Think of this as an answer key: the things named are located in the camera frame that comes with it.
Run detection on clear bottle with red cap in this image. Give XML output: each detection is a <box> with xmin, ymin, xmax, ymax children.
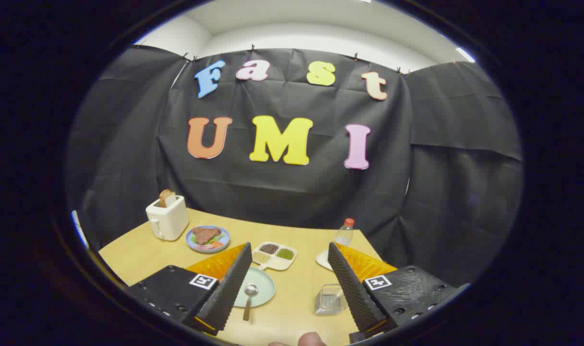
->
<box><xmin>334</xmin><ymin>218</ymin><xmax>355</xmax><ymax>247</ymax></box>

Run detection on white square coaster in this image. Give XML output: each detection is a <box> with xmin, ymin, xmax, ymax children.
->
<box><xmin>316</xmin><ymin>249</ymin><xmax>336</xmax><ymax>272</ymax></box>

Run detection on brown meat slice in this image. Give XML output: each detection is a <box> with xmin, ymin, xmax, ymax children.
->
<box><xmin>192</xmin><ymin>227</ymin><xmax>221</xmax><ymax>245</ymax></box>

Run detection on metal spoon with wooden handle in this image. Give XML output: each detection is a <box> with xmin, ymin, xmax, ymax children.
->
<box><xmin>243</xmin><ymin>284</ymin><xmax>259</xmax><ymax>321</ymax></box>

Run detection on white divided tray with beans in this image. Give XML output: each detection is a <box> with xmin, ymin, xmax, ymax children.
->
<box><xmin>252</xmin><ymin>241</ymin><xmax>298</xmax><ymax>271</ymax></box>

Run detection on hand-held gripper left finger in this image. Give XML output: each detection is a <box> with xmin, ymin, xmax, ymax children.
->
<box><xmin>128</xmin><ymin>242</ymin><xmax>253</xmax><ymax>337</ymax></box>

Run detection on white toaster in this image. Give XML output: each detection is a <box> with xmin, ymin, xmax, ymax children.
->
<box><xmin>146</xmin><ymin>195</ymin><xmax>190</xmax><ymax>241</ymax></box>

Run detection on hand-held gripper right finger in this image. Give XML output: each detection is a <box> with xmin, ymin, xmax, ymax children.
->
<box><xmin>327</xmin><ymin>242</ymin><xmax>471</xmax><ymax>344</ymax></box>

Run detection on light green plate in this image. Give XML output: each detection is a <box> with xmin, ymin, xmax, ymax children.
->
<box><xmin>233</xmin><ymin>267</ymin><xmax>276</xmax><ymax>309</ymax></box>

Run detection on blue plate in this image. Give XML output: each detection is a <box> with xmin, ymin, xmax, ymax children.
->
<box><xmin>185</xmin><ymin>225</ymin><xmax>231</xmax><ymax>254</ymax></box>

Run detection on metal wire basket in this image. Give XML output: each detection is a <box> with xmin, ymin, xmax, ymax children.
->
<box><xmin>314</xmin><ymin>284</ymin><xmax>349</xmax><ymax>316</ymax></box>

